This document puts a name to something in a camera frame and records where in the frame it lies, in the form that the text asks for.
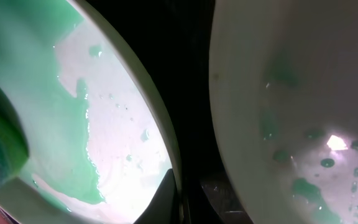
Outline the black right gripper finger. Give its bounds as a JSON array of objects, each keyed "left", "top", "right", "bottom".
[{"left": 134, "top": 169, "right": 180, "bottom": 224}]

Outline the mint green plate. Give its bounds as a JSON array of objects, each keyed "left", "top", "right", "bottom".
[
  {"left": 0, "top": 1, "right": 181, "bottom": 223},
  {"left": 209, "top": 0, "right": 358, "bottom": 223}
]

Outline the round black serving tray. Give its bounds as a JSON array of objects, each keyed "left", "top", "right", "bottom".
[{"left": 90, "top": 0, "right": 250, "bottom": 223}]

